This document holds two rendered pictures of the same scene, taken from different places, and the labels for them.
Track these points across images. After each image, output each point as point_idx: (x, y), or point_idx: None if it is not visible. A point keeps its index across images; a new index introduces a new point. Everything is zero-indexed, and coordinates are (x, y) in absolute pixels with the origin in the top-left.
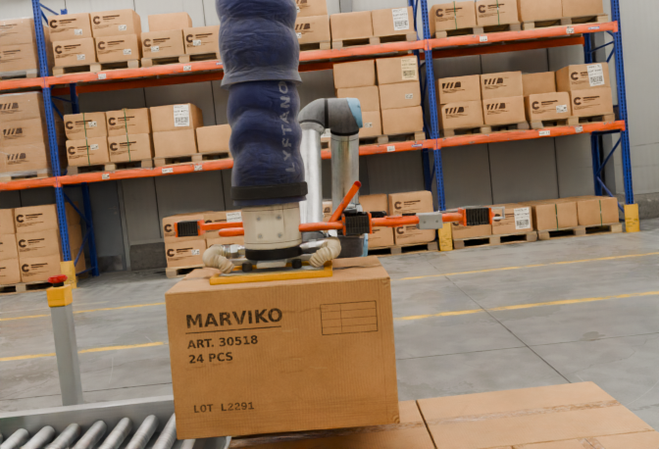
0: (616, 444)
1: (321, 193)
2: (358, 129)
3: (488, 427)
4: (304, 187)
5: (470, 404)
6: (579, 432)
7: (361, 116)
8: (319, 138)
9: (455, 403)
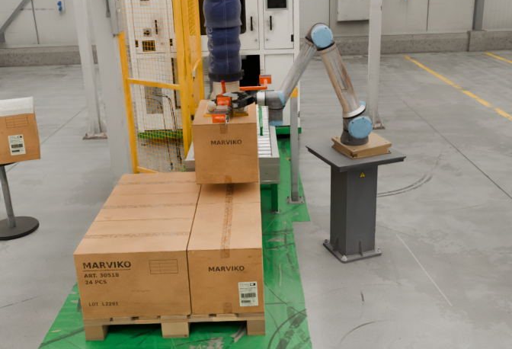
0: (178, 238)
1: (289, 81)
2: (322, 48)
3: (214, 215)
4: (218, 76)
5: (245, 213)
6: (196, 232)
7: (314, 40)
8: (306, 49)
9: (249, 210)
